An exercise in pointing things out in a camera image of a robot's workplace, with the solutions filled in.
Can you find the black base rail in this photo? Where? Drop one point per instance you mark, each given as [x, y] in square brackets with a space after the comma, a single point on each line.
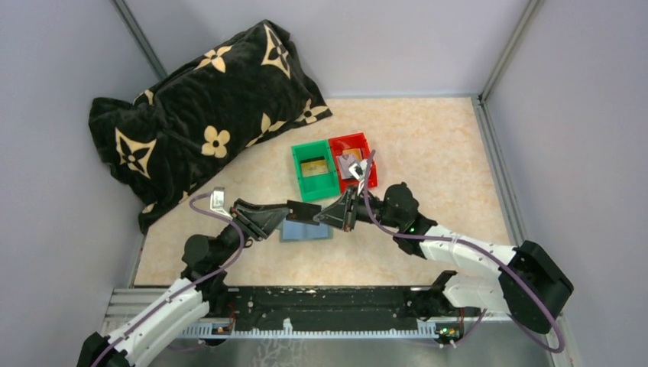
[331, 309]

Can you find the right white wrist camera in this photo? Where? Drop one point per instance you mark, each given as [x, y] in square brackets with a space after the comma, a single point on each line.
[358, 170]

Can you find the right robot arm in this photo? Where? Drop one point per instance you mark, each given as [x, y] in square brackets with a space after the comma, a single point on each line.
[521, 281]

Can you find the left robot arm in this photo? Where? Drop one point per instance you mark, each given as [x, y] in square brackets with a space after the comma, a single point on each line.
[190, 297]

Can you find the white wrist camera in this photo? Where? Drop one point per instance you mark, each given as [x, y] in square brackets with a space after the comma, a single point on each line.
[358, 170]
[217, 200]

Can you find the green plastic bin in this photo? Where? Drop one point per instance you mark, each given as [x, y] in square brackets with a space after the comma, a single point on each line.
[317, 187]

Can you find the black card from holder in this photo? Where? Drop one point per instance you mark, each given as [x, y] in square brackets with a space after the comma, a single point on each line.
[303, 212]

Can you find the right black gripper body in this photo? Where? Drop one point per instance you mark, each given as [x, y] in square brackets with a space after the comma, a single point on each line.
[382, 215]

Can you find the red plastic bin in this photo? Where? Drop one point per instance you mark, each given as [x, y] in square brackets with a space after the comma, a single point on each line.
[340, 143]

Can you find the stack of cards in red bin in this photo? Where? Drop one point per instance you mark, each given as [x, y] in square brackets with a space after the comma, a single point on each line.
[345, 158]

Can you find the sage green card holder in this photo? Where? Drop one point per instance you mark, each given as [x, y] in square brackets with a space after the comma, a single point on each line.
[291, 231]

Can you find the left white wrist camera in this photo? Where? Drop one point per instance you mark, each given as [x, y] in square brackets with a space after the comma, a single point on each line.
[217, 200]

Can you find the black floral pillow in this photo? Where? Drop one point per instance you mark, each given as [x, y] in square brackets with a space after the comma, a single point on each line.
[178, 134]

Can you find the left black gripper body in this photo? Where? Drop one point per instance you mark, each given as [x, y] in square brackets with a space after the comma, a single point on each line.
[231, 243]

